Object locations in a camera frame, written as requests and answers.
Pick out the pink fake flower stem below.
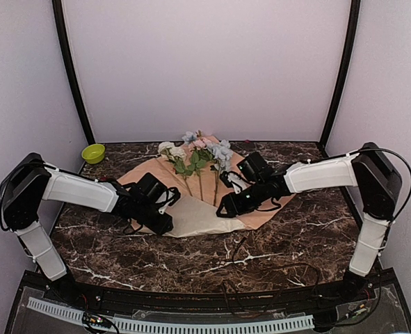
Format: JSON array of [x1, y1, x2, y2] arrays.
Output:
[[188, 136, 212, 200]]

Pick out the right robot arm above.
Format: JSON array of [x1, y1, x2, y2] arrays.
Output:
[[216, 142, 410, 302]]

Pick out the right black frame post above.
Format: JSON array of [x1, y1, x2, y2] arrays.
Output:
[[319, 0, 361, 149]]

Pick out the small circuit board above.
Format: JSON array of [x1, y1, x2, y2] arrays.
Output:
[[81, 312, 112, 330]]

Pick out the blue fake flower bunch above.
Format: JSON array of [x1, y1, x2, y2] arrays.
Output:
[[182, 130, 233, 205]]

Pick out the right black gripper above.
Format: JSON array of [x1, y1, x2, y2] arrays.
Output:
[[216, 180, 268, 218]]

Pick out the white slotted cable duct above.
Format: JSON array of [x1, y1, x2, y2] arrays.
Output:
[[26, 297, 314, 333]]

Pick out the left black frame post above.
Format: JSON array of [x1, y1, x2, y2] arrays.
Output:
[[51, 0, 95, 145]]

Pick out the black frame post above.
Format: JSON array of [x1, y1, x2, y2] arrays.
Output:
[[319, 0, 361, 149], [51, 0, 95, 145]]

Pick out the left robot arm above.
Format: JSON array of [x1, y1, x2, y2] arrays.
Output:
[[0, 152, 181, 303]]

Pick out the green plastic bowl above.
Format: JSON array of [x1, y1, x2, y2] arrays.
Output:
[[81, 143, 106, 165]]

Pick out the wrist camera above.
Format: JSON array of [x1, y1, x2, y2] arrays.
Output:
[[156, 187, 181, 214], [220, 171, 248, 194]]

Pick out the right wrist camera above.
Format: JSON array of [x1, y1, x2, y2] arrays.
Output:
[[220, 171, 248, 194]]

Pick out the white fake flower stem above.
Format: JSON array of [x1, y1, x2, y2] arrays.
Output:
[[158, 141, 193, 196]]

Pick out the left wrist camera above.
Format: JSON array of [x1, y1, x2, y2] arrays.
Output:
[[156, 187, 181, 214]]

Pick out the peach wrapping paper sheet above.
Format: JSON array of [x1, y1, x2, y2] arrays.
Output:
[[118, 157, 278, 238]]

